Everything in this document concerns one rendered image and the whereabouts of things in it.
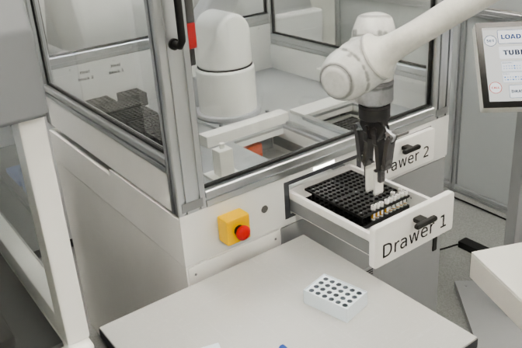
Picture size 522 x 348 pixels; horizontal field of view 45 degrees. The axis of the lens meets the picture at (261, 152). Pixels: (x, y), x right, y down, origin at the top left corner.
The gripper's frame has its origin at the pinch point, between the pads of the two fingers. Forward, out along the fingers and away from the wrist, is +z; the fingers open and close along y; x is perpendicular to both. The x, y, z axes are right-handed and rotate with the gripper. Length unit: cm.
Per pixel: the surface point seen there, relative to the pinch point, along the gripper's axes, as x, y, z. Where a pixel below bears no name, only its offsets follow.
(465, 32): -169, 99, 7
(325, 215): 9.0, 8.4, 10.1
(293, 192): 8.3, 22.7, 8.7
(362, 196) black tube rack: -3.1, 7.4, 8.7
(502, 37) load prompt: -84, 22, -17
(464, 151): -169, 96, 73
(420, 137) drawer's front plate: -42.6, 21.3, 6.8
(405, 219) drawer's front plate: 0.5, -10.7, 6.8
